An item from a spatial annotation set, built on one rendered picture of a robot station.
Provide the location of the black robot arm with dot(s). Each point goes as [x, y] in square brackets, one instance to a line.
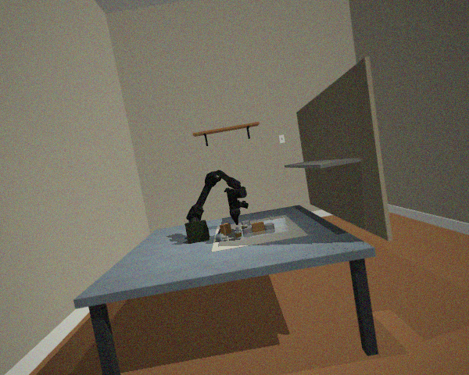
[196, 211]

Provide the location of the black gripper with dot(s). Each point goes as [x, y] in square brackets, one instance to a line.
[234, 210]

